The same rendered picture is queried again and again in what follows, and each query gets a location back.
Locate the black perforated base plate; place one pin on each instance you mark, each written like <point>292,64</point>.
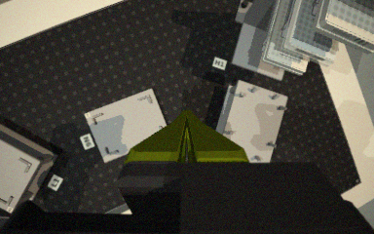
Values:
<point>50,79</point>

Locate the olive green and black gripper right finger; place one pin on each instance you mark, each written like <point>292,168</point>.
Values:
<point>206,145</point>

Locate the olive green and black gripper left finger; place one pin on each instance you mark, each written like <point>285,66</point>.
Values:
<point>167,144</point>

